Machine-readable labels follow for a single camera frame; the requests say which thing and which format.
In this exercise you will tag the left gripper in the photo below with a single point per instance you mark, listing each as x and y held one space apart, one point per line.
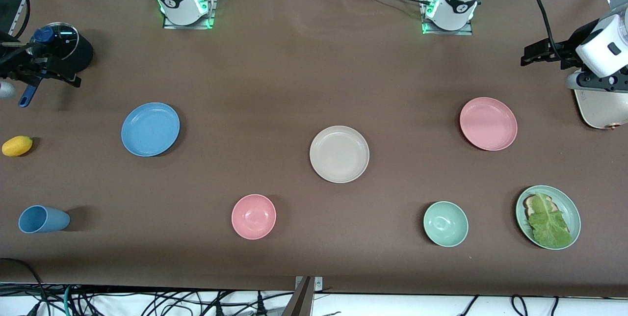
564 53

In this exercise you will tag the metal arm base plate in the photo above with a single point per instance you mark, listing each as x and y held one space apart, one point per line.
186 26
446 33

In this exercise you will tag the dark slanted bar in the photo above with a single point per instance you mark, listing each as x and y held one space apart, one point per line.
299 303

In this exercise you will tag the toasted bread slice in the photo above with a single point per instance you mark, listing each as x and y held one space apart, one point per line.
529 203

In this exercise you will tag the yellow lemon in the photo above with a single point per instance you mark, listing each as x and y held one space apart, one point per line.
17 145

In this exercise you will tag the glass lid blue knob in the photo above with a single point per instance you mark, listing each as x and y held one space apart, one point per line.
66 36

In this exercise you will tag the small metal bracket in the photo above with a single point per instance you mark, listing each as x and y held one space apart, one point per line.
319 284

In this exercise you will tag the green plate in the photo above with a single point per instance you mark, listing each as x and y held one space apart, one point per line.
571 215

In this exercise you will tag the green lettuce leaf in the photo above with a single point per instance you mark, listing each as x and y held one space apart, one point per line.
549 223

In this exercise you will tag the brown table cover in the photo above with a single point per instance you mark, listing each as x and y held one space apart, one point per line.
294 70

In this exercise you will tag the wide blue bowl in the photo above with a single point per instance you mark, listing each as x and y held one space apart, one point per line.
150 129

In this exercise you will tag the wide beige bowl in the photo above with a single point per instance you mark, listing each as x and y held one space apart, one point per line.
339 154

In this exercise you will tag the small deep pink bowl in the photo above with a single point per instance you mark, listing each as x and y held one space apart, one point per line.
253 217

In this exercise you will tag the small deep green bowl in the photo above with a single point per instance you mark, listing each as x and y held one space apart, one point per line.
445 223

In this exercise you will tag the wide pink bowl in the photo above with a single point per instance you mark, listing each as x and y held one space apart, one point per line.
488 123

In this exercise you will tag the blue plastic cup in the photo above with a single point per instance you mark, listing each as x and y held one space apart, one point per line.
44 219

